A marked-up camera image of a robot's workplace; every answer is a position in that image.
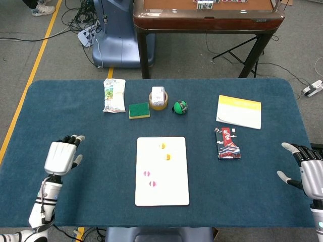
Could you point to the blue grey machine base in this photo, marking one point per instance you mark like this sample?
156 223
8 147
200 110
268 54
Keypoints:
116 45

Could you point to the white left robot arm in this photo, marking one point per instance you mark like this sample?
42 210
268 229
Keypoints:
45 201

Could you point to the person in black clothes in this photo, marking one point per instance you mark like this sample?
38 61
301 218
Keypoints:
43 10

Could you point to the orange token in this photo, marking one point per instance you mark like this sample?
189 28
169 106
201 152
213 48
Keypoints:
167 157
162 146

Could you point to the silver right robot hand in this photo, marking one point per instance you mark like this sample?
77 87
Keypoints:
313 176

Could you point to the brown mahjong table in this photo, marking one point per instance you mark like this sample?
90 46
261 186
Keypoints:
202 24

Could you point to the white snack bag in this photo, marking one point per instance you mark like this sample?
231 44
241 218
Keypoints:
113 97

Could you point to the long mahjong tile row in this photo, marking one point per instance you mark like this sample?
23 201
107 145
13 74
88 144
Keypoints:
233 1

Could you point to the magenta token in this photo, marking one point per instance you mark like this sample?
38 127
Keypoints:
153 184
146 173

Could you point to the green yellow sponge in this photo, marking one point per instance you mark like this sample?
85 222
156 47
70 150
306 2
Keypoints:
138 109

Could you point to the green black ball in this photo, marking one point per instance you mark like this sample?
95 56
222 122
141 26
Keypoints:
179 107

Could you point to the white rectangular board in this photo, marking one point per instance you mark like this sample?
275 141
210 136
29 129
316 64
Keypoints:
174 186

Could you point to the blue felt table cloth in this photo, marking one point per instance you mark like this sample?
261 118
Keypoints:
101 141

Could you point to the white purple tissue pack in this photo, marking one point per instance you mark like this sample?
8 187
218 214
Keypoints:
158 95

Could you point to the tan tape roll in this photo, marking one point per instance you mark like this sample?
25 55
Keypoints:
158 107

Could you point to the white power strip with plugs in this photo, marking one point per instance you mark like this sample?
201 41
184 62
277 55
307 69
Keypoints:
84 36

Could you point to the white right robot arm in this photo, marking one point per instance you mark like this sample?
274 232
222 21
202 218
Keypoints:
318 221

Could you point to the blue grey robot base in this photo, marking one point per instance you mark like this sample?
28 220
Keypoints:
159 235

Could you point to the yellow white notebook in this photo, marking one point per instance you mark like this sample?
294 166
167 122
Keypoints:
238 113

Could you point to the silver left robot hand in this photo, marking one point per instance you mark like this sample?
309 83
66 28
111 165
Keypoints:
59 157

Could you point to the standing white mahjong tiles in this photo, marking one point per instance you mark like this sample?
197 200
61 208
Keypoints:
205 5

